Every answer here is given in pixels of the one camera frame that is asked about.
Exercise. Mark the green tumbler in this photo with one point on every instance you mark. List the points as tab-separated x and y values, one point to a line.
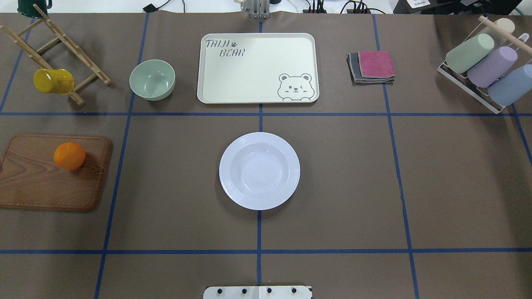
469	53

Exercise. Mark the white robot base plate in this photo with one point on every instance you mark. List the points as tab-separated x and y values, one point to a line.
258	292

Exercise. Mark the purple tumbler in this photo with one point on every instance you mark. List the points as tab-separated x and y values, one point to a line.
492	67

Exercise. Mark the blue tumbler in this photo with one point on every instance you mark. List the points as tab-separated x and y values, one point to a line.
512	86

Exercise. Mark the yellow cup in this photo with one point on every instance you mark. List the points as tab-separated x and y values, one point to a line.
58	81

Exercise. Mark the grey cloth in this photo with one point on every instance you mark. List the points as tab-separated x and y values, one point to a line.
353	64

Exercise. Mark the pink cloth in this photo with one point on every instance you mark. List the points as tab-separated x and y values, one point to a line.
376	64

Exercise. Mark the green bowl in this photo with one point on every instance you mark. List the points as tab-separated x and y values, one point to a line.
152	80

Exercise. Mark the white round plate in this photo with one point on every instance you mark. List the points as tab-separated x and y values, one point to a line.
259	171

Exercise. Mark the dark green cup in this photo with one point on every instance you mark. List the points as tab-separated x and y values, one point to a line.
27	9

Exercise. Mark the wooden cutting board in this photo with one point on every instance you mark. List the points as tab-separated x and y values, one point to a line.
31	180

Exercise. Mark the beige tumbler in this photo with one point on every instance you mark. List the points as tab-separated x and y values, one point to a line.
505	24

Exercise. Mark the orange fruit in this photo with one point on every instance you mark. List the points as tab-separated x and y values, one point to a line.
69	156

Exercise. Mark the white wire cup rack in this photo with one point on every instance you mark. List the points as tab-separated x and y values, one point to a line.
520	43

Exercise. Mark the cream bear tray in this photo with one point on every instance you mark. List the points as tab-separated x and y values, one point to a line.
254	68

